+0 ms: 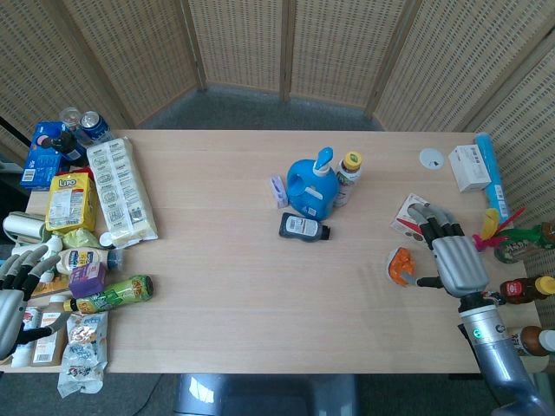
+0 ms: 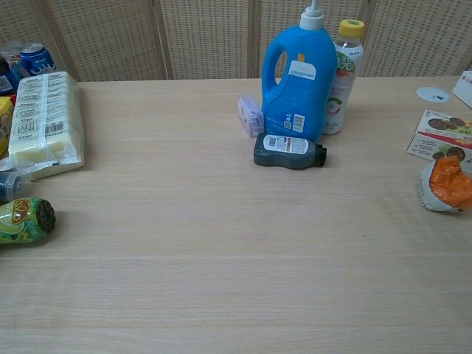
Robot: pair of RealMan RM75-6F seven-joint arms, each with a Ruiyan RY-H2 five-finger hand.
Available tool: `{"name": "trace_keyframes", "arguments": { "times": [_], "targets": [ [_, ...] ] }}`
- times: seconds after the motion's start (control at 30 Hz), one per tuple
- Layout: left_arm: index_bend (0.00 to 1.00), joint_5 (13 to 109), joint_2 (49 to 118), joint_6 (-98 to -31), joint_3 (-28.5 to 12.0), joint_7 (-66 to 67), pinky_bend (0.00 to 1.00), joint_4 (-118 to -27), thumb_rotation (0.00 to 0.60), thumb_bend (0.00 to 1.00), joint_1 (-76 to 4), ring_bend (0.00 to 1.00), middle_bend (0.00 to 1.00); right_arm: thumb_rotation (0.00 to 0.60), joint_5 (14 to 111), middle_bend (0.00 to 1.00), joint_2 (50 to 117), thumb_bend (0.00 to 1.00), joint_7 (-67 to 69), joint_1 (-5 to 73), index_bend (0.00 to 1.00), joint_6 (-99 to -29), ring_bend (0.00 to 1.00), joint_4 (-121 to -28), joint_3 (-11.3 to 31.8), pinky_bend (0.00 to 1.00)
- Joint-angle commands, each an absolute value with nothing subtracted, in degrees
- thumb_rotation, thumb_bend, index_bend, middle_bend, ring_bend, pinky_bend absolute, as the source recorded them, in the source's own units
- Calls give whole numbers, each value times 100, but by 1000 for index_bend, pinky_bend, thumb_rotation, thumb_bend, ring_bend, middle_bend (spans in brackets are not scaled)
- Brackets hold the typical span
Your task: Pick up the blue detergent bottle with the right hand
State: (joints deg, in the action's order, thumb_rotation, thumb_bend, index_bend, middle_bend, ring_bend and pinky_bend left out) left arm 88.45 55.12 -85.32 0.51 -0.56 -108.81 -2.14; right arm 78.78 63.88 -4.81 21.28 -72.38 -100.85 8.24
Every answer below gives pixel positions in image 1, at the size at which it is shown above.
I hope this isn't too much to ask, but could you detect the white cardboard box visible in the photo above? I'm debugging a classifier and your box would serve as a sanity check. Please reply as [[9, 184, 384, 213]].
[[447, 144, 490, 193]]

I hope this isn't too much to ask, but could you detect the blue detergent jug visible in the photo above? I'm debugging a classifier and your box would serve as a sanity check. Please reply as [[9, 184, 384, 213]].
[[285, 146, 341, 222]]

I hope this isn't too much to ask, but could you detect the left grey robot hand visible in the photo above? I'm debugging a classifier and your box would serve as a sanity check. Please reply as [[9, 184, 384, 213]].
[[0, 244, 72, 361]]

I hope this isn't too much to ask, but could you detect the white lint roller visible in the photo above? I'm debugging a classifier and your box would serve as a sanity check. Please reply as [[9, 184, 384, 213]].
[[2, 211, 58, 244]]

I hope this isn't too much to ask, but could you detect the clear plastic cup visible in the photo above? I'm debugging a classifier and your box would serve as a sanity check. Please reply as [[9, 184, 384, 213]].
[[58, 107, 83, 132]]

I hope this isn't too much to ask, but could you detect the dark grey squeeze bottle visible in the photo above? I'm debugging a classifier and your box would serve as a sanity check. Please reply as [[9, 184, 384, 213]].
[[278, 211, 333, 242]]

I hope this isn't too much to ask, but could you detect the green drink bottle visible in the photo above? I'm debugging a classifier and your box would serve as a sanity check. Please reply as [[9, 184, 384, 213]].
[[62, 274, 155, 315]]

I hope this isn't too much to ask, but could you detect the pale green pouch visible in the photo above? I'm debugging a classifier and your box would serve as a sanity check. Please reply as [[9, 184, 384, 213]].
[[60, 227, 100, 251]]

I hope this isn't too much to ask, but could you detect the yellow Lipo snack bag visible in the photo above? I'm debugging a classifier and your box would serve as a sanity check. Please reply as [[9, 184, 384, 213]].
[[45, 173, 97, 233]]

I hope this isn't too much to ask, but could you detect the colourful feather shuttlecock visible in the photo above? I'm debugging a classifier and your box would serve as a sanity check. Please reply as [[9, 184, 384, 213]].
[[472, 206, 526, 253]]

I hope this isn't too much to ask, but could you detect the brown sauce bottle red label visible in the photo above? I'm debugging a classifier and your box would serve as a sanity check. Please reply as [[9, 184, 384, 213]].
[[498, 275, 555, 306]]

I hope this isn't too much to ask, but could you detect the yellow-capped drink bottle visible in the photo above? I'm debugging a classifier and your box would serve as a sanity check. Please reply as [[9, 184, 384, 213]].
[[332, 151, 364, 208]]

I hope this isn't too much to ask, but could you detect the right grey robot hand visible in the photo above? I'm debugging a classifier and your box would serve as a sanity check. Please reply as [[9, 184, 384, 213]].
[[398, 203, 492, 299]]

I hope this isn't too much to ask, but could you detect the orange snack cup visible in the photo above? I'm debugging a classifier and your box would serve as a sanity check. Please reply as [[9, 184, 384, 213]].
[[386, 246, 418, 287]]

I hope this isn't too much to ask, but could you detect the blue soda can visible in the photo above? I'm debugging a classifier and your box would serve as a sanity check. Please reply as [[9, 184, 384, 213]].
[[80, 110, 110, 144]]

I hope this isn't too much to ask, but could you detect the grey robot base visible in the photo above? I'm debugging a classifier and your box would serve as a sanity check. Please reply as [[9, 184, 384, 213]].
[[173, 373, 360, 416]]

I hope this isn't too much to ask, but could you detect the blue cookie box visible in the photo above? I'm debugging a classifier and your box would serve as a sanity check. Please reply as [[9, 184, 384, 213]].
[[19, 121, 88, 191]]

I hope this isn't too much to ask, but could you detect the long white noodle package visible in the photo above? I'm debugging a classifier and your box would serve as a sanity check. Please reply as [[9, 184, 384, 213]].
[[86, 136, 159, 250]]

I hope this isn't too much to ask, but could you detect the orange white carton box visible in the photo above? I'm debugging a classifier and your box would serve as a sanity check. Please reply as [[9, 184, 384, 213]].
[[30, 300, 70, 367]]

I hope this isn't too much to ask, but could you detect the white blue snack bag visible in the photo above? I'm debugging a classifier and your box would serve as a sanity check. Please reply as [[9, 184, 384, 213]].
[[57, 311, 108, 399]]

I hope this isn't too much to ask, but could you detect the dark cola bottle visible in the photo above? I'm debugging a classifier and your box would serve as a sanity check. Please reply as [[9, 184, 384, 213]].
[[50, 130, 88, 165]]

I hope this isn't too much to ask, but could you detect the white mayonnaise bottle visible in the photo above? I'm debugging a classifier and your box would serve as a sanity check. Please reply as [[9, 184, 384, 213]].
[[55, 247, 124, 276]]

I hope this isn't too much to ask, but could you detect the brown bottle white label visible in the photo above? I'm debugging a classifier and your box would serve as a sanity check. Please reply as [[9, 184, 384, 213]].
[[505, 325, 555, 358]]

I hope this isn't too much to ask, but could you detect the small purple packet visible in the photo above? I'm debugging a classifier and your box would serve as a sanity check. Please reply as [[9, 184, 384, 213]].
[[270, 173, 289, 209]]

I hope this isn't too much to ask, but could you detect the light blue tube pack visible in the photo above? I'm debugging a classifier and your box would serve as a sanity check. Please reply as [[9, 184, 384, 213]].
[[473, 132, 511, 223]]

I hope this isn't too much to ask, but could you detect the white red snack box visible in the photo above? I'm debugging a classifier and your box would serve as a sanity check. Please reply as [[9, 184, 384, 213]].
[[389, 192, 433, 247]]

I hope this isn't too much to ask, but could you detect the woven folding screen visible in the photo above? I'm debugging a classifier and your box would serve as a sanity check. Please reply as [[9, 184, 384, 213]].
[[0, 0, 555, 226]]

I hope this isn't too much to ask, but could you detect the purple small box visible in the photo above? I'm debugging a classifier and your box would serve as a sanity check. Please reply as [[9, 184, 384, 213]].
[[68, 262, 108, 299]]

